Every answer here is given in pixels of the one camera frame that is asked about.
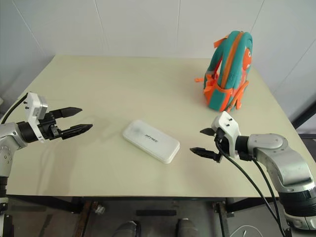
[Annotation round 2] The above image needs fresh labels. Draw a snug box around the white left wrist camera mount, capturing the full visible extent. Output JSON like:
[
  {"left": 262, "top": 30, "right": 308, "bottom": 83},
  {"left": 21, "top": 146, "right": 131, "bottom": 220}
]
[{"left": 24, "top": 92, "right": 48, "bottom": 143}]

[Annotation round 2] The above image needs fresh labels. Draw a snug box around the black flat floor bar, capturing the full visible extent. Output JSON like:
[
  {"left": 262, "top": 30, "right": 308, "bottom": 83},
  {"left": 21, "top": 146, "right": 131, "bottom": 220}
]
[{"left": 135, "top": 209, "right": 177, "bottom": 217}]

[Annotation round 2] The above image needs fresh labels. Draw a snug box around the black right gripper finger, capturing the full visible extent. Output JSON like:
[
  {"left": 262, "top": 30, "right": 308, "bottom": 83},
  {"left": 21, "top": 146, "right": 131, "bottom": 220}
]
[
  {"left": 199, "top": 127, "right": 216, "bottom": 137},
  {"left": 189, "top": 147, "right": 215, "bottom": 160}
]

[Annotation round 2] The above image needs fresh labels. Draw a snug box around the white rectangular pouch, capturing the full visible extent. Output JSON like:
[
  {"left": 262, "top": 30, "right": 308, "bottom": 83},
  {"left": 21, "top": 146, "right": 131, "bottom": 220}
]
[{"left": 122, "top": 119, "right": 180, "bottom": 164}]

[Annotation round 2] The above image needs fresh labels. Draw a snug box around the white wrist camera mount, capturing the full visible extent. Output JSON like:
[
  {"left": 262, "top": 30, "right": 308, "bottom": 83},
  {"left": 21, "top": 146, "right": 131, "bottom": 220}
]
[
  {"left": 212, "top": 111, "right": 241, "bottom": 159},
  {"left": 24, "top": 92, "right": 48, "bottom": 143}
]

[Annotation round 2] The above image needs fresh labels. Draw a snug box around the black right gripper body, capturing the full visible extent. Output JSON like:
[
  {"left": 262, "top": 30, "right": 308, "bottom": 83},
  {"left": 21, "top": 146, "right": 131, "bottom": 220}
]
[{"left": 212, "top": 128, "right": 229, "bottom": 164}]

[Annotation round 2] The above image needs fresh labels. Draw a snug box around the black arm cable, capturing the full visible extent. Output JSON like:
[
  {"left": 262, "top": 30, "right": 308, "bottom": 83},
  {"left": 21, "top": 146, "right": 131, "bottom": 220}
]
[
  {"left": 243, "top": 154, "right": 293, "bottom": 237},
  {"left": 216, "top": 134, "right": 287, "bottom": 237},
  {"left": 0, "top": 93, "right": 28, "bottom": 124}
]

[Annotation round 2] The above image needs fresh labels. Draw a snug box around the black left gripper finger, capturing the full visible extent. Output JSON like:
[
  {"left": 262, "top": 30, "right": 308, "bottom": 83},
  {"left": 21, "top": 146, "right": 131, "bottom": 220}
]
[
  {"left": 60, "top": 123, "right": 94, "bottom": 140},
  {"left": 52, "top": 107, "right": 83, "bottom": 119}
]

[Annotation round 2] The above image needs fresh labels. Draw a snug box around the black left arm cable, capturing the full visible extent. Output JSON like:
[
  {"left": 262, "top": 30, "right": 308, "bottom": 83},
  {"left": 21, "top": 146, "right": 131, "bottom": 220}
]
[{"left": 0, "top": 93, "right": 28, "bottom": 124}]

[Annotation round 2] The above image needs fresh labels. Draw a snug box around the dark rounded shape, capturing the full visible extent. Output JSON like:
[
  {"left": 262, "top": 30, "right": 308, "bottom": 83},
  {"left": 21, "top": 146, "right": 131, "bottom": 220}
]
[
  {"left": 174, "top": 218, "right": 198, "bottom": 237},
  {"left": 112, "top": 220, "right": 139, "bottom": 237}
]

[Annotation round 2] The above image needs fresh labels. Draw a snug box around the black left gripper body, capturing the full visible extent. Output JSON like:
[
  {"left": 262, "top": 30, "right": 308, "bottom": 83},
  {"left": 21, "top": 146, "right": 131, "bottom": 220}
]
[{"left": 38, "top": 110, "right": 64, "bottom": 142}]

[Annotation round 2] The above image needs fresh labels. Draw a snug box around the teal and orange backpack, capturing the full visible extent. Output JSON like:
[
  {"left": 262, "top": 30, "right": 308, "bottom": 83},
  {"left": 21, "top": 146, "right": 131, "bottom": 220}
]
[{"left": 194, "top": 30, "right": 254, "bottom": 112}]

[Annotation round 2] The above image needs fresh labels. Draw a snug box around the black metal table frame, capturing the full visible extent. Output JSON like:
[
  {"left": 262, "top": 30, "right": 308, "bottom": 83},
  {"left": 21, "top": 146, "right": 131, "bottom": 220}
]
[{"left": 7, "top": 196, "right": 282, "bottom": 224}]

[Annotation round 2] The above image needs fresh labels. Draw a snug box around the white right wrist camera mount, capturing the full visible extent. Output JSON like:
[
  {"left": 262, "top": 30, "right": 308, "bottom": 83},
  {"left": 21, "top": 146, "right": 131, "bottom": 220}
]
[{"left": 212, "top": 111, "right": 241, "bottom": 159}]

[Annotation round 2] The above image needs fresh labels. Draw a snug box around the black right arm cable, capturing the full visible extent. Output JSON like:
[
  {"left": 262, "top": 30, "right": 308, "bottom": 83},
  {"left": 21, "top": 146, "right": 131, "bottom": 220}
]
[
  {"left": 216, "top": 134, "right": 287, "bottom": 237},
  {"left": 243, "top": 154, "right": 293, "bottom": 237}
]

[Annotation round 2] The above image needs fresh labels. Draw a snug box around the thin white floor cable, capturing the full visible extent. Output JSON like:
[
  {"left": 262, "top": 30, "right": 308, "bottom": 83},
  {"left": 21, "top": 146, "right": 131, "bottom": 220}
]
[{"left": 232, "top": 225, "right": 263, "bottom": 237}]

